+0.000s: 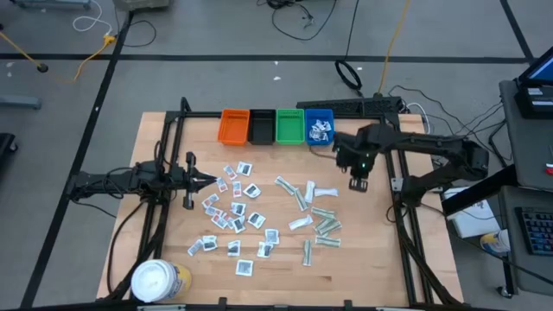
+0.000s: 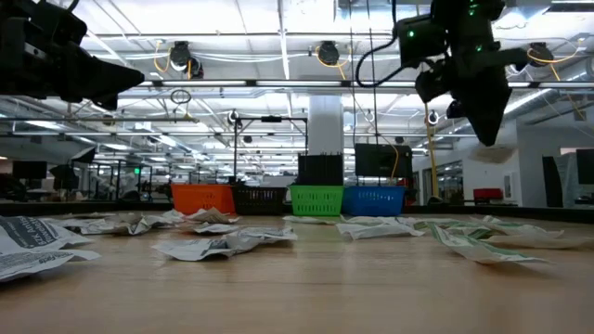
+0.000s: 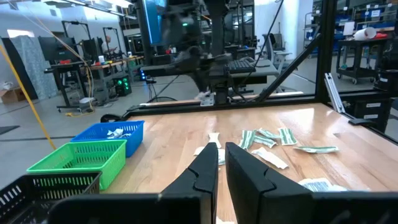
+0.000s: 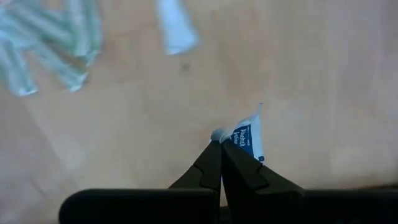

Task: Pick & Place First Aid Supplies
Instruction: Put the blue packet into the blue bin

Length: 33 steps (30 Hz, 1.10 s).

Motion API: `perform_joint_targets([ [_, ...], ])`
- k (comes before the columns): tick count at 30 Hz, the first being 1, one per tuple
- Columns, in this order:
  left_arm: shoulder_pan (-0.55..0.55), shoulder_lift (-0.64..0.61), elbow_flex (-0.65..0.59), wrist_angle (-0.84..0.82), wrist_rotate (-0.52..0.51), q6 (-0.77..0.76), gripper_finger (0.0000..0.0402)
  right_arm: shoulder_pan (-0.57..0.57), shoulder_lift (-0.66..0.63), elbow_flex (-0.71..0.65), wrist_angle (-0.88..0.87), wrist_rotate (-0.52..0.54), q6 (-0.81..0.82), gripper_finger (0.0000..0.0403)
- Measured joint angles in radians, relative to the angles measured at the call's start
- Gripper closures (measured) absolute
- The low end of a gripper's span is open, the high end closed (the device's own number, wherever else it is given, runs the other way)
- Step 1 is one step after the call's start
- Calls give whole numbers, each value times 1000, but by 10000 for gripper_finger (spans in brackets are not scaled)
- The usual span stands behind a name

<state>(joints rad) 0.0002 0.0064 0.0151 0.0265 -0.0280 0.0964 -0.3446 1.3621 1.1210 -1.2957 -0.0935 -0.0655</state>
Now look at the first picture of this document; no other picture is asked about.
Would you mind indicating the red object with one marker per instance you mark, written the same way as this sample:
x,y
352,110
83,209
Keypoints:
x,y
549,168

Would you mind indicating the grey keyboard desk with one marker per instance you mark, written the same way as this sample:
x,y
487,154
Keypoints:
x,y
531,272

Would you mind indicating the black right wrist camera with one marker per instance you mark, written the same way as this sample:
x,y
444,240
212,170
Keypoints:
x,y
343,157

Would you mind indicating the green plastic basket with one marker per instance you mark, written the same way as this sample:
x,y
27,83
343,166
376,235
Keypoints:
x,y
289,127

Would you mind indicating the blue plastic basket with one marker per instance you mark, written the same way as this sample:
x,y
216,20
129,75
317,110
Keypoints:
x,y
309,114

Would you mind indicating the black floor plug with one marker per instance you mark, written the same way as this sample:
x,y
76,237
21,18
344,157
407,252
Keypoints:
x,y
42,67

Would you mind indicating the black plastic basket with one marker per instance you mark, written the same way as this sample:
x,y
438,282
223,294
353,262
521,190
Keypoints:
x,y
262,127

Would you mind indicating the white cardboard box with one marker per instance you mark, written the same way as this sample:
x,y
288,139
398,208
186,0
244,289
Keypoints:
x,y
471,222

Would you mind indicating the orange plastic basket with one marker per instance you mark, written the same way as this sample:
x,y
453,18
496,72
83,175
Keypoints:
x,y
233,127

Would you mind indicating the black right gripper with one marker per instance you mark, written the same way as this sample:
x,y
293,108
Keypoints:
x,y
363,151

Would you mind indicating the black-print white packet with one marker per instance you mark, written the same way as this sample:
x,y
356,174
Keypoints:
x,y
320,125
256,220
238,208
210,243
328,127
244,168
315,137
238,224
195,247
325,137
271,236
234,248
264,249
252,190
244,267

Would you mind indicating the yellow white bottle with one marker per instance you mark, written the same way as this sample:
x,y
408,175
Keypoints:
x,y
494,242

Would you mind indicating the grey metal base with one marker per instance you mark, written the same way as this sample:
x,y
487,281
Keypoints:
x,y
21,102

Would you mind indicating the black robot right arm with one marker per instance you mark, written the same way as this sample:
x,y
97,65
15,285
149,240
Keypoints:
x,y
432,140

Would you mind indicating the grey side desk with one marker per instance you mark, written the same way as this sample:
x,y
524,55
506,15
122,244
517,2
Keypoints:
x,y
531,147

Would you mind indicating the white-lidded yellow wipes canister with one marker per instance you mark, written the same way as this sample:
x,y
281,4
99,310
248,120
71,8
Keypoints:
x,y
153,281

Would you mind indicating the blue-print white packet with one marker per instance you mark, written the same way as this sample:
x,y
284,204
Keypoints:
x,y
213,211

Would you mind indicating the black desk support bar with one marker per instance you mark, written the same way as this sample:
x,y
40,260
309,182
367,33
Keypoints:
x,y
479,190

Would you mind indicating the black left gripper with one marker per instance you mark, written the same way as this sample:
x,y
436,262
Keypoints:
x,y
190,181

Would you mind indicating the black keyboard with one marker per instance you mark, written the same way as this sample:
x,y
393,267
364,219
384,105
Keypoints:
x,y
538,231

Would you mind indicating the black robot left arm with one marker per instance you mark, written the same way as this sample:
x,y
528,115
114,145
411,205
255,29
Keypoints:
x,y
108,181

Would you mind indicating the black power strip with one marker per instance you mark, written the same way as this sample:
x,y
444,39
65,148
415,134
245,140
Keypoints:
x,y
345,105

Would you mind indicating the black laptop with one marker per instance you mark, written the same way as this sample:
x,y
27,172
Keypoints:
x,y
535,99

